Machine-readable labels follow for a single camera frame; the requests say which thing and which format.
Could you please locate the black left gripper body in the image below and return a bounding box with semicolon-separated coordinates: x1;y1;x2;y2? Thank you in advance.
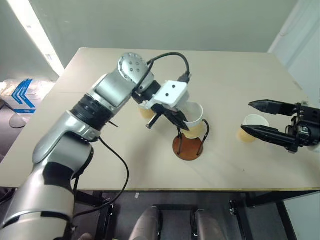
145;103;177;130

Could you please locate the black metal table frame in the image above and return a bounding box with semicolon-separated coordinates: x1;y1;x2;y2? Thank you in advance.
73;189;320;240

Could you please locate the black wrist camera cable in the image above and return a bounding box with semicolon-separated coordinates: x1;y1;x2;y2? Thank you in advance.
134;51;193;94

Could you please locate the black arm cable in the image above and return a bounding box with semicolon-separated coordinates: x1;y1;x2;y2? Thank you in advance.
71;120;130;221

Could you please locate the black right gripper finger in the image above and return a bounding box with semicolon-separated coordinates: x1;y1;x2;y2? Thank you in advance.
240;124;301;151
247;99;300;117

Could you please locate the grey rounded shape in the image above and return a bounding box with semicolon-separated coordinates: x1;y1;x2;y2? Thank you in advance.
193;208;227;240
131;206;161;240

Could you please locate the wire cup holder wooden base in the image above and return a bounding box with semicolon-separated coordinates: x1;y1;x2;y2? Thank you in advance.
172;119;211;161

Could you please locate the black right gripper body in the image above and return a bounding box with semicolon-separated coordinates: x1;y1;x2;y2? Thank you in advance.
284;101;320;154

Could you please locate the tan paper cup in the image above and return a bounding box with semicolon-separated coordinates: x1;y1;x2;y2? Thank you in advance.
138;104;156;120
180;121;205;140
236;113;270;144
181;100;205;129

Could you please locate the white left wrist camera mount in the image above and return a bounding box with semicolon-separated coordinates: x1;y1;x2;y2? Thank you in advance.
145;79;191;112

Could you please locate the grey round floor plate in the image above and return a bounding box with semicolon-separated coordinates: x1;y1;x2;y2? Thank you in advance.
8;116;29;130

